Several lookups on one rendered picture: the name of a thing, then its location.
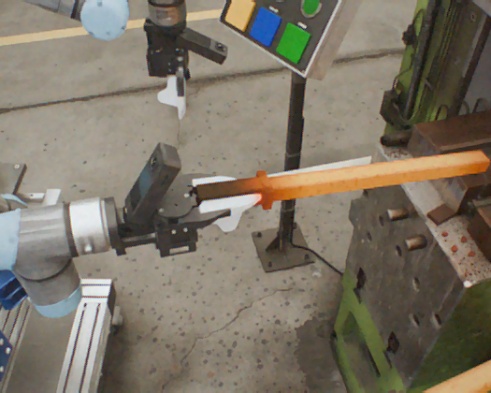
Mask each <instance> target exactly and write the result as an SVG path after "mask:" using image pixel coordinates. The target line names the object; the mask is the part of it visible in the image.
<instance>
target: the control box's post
mask: <svg viewBox="0 0 491 393"><path fill-rule="evenodd" d="M307 80H308V78H305V77H303V76H301V75H300V74H298V73H297V72H295V71H294V70H293V69H292V83H291V94H290V106H289V117H288V128H287V140H286V150H287V152H288V153H289V154H293V153H299V145H300V137H301V128H302V119H303V110H304V102H305V93H306V84H307ZM297 161H298V155H297V156H291V157H289V156H287V154H285V162H284V171H290V170H295V169H297ZM293 205H294V199H293V198H289V199H283V200H282V207H283V209H284V210H287V209H292V208H293ZM282 207H281V218H280V229H279V234H280V235H281V241H280V250H282V244H283V238H287V242H288V248H289V239H290V230H291V222H292V213H293V211H285V212H283V211H282Z"/></svg>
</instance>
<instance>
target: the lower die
mask: <svg viewBox="0 0 491 393"><path fill-rule="evenodd" d="M464 116H465V115H463V116H457V117H452V118H449V119H448V122H445V119H442V120H437V121H431V122H426V123H420V124H414V125H413V128H412V132H411V136H410V139H409V142H408V145H407V149H408V151H409V152H410V154H411V155H412V157H413V158H414V159H415V158H423V157H430V156H438V155H442V153H443V151H447V150H452V149H456V148H461V147H467V146H471V145H476V144H482V143H486V142H491V110H490V111H488V112H487V114H486V115H484V113H483V112H479V113H473V114H469V116H468V117H464ZM487 159H488V160H489V161H490V164H489V166H488V167H487V169H486V171H485V175H486V177H487V179H488V186H487V188H486V190H485V192H484V194H483V197H484V196H488V195H491V155H490V156H487ZM430 181H431V183H432V184H433V185H434V187H435V188H436V190H437V191H438V192H439V193H440V195H441V196H442V197H443V199H444V200H445V202H446V203H447V204H448V206H449V207H450V208H451V209H453V210H454V211H455V212H456V214H455V215H457V214H461V213H465V211H464V209H463V204H464V202H466V201H468V200H469V199H471V198H475V197H477V195H478V194H480V193H481V191H482V189H483V187H484V178H483V176H482V175H481V174H478V175H477V176H473V174H468V175H461V176H455V177H449V178H442V179H436V180H430Z"/></svg>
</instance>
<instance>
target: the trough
mask: <svg viewBox="0 0 491 393"><path fill-rule="evenodd" d="M473 151H481V152H482V153H483V154H484V155H485V156H490V155H491V142H486V143H482V144H476V145H471V146H467V147H461V148H456V149H452V150H447V151H443V153H442V155H445V154H452V153H465V152H473Z"/></svg>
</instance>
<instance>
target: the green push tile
mask: <svg viewBox="0 0 491 393"><path fill-rule="evenodd" d="M310 37H311V34H310V33H308V32H306V31H305V30H304V29H302V28H300V27H298V26H297V25H295V24H293V23H291V22H288V24H287V27H286V29H285V31H284V34H283V36H282V39H281V42H280V44H279V46H278V48H277V50H276V52H277V53H279V54H281V55H282V56H284V57H285V58H287V59H289V60H290V61H292V62H294V63H295V64H297V65H299V63H300V61H301V59H302V57H303V55H304V52H305V50H306V48H307V47H308V45H309V43H310Z"/></svg>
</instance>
